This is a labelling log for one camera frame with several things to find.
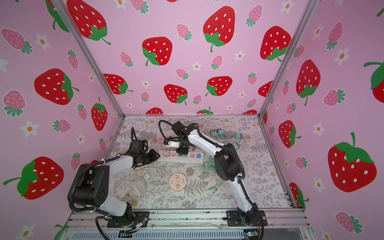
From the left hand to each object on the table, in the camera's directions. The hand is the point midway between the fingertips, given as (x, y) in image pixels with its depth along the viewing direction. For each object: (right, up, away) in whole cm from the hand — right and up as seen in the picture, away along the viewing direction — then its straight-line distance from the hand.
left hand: (158, 155), depth 95 cm
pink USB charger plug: (+5, +2, -3) cm, 7 cm away
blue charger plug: (+43, +15, +14) cm, 47 cm away
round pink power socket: (+14, -13, -11) cm, 22 cm away
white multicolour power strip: (+21, -1, -1) cm, 21 cm away
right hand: (+15, +4, -3) cm, 15 cm away
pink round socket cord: (-14, -17, -9) cm, 24 cm away
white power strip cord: (-13, -19, -15) cm, 28 cm away
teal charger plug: (+55, +12, +12) cm, 58 cm away
